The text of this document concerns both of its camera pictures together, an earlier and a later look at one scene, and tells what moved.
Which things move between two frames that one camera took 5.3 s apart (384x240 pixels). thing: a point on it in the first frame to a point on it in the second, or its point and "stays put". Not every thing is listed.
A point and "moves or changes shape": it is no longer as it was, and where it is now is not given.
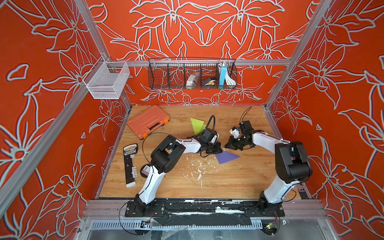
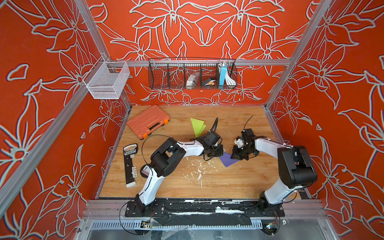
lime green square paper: x=198 y=126 stays put
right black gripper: x=231 y=144 to x=235 y=155
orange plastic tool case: x=148 y=120 stays put
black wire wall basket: x=188 y=73 stays put
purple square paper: x=225 y=156 moves or changes shape
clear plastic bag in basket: x=192 y=80 stays put
